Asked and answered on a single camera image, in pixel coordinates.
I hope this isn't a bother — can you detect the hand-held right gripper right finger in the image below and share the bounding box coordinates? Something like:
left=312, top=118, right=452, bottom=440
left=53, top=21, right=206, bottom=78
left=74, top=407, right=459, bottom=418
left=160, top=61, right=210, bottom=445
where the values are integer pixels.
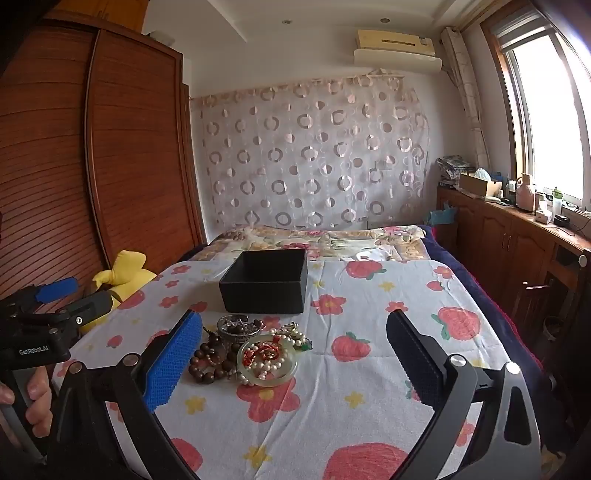
left=385, top=310, right=543, bottom=480

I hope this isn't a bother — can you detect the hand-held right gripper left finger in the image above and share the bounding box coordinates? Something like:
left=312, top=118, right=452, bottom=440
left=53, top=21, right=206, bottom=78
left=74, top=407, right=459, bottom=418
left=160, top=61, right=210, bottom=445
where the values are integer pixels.
left=46, top=309, right=206, bottom=480

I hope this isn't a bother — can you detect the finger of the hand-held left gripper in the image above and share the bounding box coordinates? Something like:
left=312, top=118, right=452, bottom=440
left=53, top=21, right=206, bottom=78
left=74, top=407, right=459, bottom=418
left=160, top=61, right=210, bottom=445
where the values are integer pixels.
left=55, top=291, right=114, bottom=330
left=18, top=277, right=79, bottom=305

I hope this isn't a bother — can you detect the brown wooden bead bracelet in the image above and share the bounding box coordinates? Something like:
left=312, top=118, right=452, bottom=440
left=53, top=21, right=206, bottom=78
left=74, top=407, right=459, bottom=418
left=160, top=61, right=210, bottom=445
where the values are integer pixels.
left=188, top=327, right=238, bottom=383

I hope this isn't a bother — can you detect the silver hair comb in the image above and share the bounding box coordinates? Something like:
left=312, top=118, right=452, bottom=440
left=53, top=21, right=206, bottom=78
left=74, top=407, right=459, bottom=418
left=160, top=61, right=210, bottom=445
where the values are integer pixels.
left=217, top=314, right=265, bottom=344

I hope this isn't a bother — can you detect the green jade bangle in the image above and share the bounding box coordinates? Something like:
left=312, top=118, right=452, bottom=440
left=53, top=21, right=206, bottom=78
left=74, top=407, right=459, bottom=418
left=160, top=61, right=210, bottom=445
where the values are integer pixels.
left=237, top=335, right=299, bottom=383

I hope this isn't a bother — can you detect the black storage box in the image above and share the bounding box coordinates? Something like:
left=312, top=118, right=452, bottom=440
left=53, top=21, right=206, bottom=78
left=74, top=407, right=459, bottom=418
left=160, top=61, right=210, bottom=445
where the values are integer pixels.
left=218, top=248, right=308, bottom=315

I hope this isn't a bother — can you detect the white pearl necklace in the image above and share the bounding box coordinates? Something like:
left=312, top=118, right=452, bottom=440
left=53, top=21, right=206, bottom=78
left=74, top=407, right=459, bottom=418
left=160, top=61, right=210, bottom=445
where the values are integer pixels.
left=240, top=323, right=310, bottom=386

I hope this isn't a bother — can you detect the person's left hand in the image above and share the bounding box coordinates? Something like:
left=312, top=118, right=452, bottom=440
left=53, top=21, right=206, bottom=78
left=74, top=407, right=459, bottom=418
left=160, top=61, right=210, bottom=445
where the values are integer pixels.
left=0, top=367, right=54, bottom=439

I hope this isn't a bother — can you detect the yellow plush toy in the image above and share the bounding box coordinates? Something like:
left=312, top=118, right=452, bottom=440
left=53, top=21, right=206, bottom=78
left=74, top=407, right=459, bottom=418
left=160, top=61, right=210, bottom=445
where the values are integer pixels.
left=81, top=250, right=158, bottom=333

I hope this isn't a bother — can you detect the strawberry print bedsheet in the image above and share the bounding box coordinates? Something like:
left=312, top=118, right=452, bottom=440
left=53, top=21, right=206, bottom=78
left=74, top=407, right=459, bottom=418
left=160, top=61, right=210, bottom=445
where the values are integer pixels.
left=51, top=259, right=541, bottom=480

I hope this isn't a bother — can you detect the navy blue blanket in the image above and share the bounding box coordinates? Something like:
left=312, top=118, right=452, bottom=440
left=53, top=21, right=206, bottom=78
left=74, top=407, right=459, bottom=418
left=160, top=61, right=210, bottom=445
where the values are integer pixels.
left=422, top=224, right=550, bottom=384

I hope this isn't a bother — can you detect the white cloth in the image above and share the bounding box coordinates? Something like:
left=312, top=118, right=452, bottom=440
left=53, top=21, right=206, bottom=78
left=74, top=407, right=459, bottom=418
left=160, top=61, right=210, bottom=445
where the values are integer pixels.
left=355, top=248, right=393, bottom=263

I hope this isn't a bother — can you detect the wooden chair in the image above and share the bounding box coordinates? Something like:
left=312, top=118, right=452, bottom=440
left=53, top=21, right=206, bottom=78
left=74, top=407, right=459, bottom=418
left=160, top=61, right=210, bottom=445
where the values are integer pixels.
left=510, top=279, right=555, bottom=342

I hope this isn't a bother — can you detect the blue paper item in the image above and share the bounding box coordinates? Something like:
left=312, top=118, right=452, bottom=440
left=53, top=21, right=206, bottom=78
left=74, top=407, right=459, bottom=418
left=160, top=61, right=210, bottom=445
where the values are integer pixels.
left=427, top=205, right=458, bottom=227

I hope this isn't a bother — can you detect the wooden cabinet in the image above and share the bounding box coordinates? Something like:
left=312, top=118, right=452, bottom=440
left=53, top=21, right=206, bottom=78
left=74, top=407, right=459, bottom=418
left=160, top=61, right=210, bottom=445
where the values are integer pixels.
left=436, top=185, right=591, bottom=352

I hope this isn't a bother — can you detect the wooden wardrobe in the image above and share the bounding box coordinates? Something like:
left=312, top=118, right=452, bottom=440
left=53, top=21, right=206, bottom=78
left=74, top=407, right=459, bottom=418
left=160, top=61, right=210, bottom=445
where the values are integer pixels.
left=0, top=11, right=206, bottom=296

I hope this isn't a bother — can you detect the floral quilt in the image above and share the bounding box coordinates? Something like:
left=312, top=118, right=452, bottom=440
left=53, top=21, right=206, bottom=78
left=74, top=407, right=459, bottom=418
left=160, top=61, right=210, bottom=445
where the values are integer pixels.
left=198, top=224, right=432, bottom=264

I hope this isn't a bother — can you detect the cardboard box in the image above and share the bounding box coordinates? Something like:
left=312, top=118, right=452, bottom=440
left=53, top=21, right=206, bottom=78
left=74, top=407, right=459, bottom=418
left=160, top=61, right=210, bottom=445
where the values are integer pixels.
left=458, top=172, right=504, bottom=199

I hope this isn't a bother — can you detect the stack of folded cloths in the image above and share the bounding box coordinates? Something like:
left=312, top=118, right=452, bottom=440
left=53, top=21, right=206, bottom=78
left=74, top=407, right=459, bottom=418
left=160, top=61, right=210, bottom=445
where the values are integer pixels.
left=436, top=156, right=472, bottom=188

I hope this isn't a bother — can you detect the pink kettle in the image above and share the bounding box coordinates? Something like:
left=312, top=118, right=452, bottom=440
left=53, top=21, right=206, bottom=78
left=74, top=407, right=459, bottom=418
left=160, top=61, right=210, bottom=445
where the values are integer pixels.
left=516, top=173, right=537, bottom=212

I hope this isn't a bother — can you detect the circle pattern curtain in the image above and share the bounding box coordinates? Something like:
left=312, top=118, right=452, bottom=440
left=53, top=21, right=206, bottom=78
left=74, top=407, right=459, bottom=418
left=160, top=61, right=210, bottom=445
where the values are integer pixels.
left=190, top=69, right=432, bottom=229

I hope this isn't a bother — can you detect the window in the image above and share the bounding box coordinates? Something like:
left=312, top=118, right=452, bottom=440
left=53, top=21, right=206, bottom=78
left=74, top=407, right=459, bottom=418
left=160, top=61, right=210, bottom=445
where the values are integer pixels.
left=480, top=0, right=591, bottom=213

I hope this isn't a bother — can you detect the patterned window curtain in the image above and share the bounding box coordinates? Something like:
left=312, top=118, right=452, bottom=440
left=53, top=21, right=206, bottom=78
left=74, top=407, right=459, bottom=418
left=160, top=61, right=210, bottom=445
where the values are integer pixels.
left=441, top=27, right=490, bottom=171

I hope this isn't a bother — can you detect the wall air conditioner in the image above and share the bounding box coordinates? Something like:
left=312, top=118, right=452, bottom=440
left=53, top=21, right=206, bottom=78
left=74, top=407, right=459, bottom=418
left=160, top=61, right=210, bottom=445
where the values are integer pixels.
left=353, top=28, right=443, bottom=75

